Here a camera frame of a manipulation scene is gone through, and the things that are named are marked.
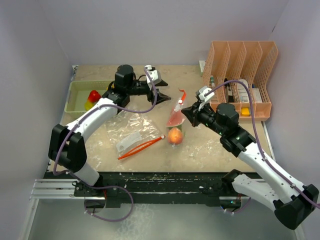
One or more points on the black item in organizer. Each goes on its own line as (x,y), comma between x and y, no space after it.
(228,93)

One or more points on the orange plastic file organizer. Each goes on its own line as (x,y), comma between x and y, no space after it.
(252,61)

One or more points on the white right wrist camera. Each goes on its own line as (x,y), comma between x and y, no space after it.
(204,96)

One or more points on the red fake strawberry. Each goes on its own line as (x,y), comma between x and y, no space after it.
(94,96)

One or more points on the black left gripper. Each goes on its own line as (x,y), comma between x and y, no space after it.
(161,98)

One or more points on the white bottle in organizer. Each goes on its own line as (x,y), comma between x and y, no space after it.
(242,92)

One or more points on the aluminium frame rail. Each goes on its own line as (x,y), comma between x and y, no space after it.
(53,189)

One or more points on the fake watermelon slice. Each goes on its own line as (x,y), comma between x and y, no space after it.
(176,118)

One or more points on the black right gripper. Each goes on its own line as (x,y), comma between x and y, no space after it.
(189,112)

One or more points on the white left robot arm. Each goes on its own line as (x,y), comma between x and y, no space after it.
(67,143)

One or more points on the white box in organizer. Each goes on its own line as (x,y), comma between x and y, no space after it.
(256,94)

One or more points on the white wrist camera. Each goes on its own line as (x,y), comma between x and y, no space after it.
(204,96)
(152,76)

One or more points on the small white box behind organizer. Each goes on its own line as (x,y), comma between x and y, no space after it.
(202,64)

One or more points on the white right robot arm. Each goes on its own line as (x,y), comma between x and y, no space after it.
(291,200)

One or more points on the white green tube in organizer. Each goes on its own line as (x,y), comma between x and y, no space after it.
(212,81)

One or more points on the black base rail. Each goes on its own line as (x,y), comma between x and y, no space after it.
(204,188)

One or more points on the yellow block in organizer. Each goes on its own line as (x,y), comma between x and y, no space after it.
(245,112)

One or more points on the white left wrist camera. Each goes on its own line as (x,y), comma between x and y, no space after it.
(152,76)

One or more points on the fake peach right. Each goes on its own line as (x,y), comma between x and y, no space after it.
(175,136)

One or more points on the light green perforated basket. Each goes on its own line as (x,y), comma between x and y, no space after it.
(78,93)

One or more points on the clear zip bag orange seal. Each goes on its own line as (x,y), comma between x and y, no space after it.
(131,133)

